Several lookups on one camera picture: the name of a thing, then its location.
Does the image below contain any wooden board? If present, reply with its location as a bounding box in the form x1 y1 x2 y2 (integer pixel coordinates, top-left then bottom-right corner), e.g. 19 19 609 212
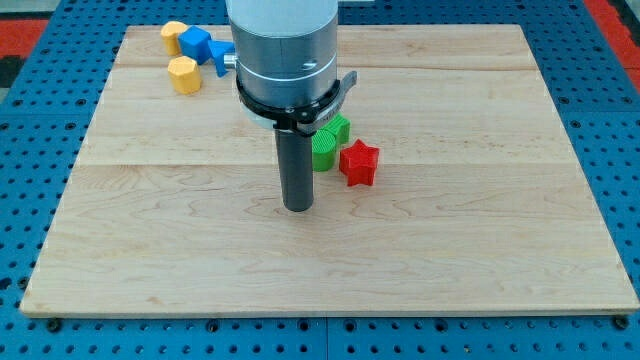
20 25 639 319

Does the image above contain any blue triangle block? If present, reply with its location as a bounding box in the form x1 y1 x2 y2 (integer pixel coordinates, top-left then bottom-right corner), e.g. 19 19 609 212
208 40 236 77

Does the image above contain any blue cube block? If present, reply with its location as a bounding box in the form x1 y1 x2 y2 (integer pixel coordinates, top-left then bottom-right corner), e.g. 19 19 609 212
178 26 212 65

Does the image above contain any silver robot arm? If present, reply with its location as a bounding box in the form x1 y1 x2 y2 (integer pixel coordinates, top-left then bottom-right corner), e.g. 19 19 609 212
226 0 338 113

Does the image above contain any red star block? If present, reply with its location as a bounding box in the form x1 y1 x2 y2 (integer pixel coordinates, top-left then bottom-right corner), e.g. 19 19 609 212
339 139 380 187

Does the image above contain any black clamp ring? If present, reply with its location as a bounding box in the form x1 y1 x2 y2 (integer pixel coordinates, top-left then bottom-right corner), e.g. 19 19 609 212
235 70 359 138

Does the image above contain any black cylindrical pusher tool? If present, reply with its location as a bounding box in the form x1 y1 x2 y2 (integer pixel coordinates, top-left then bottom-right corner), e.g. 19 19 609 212
275 131 314 212

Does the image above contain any yellow block rear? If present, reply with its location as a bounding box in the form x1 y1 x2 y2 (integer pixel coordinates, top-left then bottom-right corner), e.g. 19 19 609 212
160 20 188 56

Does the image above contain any green cylinder block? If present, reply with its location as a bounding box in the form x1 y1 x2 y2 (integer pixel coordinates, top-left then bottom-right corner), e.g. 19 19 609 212
312 130 337 172

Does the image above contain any yellow hexagon block front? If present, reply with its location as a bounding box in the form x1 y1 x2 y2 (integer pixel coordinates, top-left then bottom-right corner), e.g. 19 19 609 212
167 56 202 95

